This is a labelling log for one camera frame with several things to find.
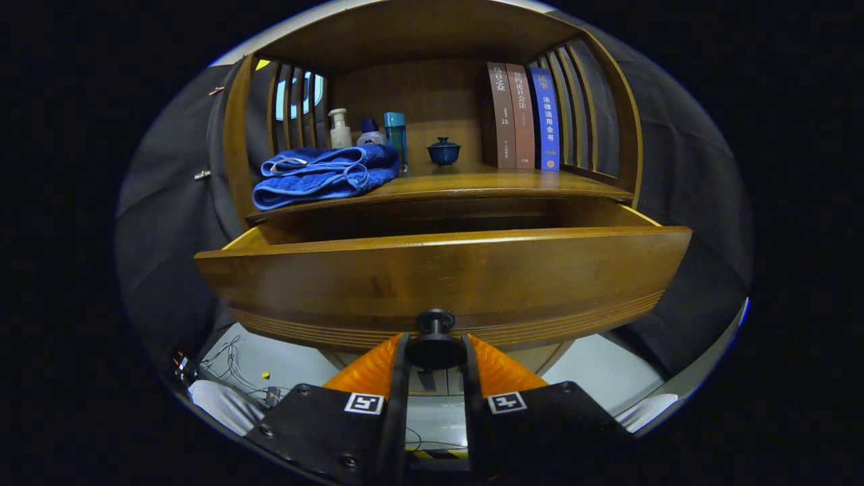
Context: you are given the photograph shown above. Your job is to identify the reddish brown book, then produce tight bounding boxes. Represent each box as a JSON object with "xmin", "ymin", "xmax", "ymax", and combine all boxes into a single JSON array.
[{"xmin": 506, "ymin": 63, "xmax": 536, "ymax": 169}]

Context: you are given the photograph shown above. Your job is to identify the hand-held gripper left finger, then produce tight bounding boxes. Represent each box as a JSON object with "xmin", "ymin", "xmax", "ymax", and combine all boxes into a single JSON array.
[{"xmin": 243, "ymin": 332, "xmax": 410, "ymax": 486}]

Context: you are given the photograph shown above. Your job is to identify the white pump bottle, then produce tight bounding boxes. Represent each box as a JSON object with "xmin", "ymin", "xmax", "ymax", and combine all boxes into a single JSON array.
[{"xmin": 328, "ymin": 108, "xmax": 353, "ymax": 150}]

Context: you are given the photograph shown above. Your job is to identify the person's left leg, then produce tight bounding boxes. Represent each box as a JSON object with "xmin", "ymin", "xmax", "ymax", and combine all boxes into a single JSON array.
[{"xmin": 188, "ymin": 379, "xmax": 267, "ymax": 436}]

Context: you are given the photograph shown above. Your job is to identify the wooden countertop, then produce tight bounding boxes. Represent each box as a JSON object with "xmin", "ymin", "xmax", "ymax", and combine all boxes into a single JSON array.
[{"xmin": 244, "ymin": 159, "xmax": 635, "ymax": 223}]

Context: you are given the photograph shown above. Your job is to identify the clear bottle with teal cap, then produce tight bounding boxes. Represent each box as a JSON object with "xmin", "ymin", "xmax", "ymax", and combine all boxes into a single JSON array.
[{"xmin": 384, "ymin": 112, "xmax": 409, "ymax": 173}]

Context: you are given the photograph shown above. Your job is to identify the blue book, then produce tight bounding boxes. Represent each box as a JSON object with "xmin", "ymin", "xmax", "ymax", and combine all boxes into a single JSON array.
[{"xmin": 528, "ymin": 66, "xmax": 561, "ymax": 171}]

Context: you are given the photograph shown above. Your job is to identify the blue lidded tea bowl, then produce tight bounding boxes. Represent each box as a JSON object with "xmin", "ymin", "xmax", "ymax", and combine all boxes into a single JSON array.
[{"xmin": 426, "ymin": 137, "xmax": 462, "ymax": 167}]

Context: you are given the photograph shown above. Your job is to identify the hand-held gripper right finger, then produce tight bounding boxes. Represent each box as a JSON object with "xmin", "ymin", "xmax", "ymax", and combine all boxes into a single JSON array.
[{"xmin": 461, "ymin": 333, "xmax": 635, "ymax": 486}]

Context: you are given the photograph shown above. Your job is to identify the blue folded towel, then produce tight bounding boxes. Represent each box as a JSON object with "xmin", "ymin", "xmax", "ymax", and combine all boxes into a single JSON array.
[{"xmin": 252, "ymin": 144, "xmax": 401, "ymax": 212}]

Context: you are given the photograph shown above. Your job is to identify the floor cables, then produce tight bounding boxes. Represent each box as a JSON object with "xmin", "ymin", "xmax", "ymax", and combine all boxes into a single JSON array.
[{"xmin": 200, "ymin": 335, "xmax": 292, "ymax": 408}]

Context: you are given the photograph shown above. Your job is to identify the dark brown book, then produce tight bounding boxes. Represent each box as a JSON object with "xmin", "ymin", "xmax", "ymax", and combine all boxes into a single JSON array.
[{"xmin": 481, "ymin": 62, "xmax": 517, "ymax": 169}]

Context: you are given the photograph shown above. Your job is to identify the wooden cabinet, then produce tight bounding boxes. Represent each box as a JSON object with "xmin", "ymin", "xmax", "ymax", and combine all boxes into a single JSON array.
[{"xmin": 223, "ymin": 0, "xmax": 645, "ymax": 396}]

